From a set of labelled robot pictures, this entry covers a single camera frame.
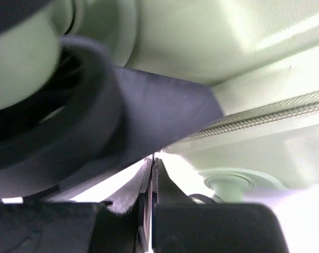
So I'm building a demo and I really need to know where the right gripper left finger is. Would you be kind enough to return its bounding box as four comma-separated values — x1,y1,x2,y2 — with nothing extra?
95,158,152,252

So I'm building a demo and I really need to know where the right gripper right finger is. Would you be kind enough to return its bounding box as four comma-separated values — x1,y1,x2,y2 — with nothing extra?
152,158,195,252

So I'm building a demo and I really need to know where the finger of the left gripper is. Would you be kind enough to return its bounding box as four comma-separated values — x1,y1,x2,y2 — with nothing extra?
56,35,226,190

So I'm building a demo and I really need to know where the green hard-shell suitcase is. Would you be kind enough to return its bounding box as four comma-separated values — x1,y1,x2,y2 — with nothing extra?
0,1,319,201

